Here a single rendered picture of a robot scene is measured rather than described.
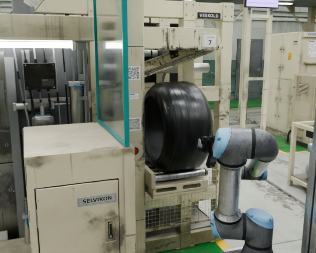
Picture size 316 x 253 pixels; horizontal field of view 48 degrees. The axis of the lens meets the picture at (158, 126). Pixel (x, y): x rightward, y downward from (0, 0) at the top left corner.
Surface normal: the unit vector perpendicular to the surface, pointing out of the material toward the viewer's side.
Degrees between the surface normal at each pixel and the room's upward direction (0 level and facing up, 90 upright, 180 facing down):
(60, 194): 90
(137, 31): 90
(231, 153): 108
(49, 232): 90
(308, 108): 90
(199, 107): 56
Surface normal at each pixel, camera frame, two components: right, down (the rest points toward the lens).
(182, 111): 0.30, -0.32
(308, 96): -0.96, 0.06
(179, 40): 0.35, 0.19
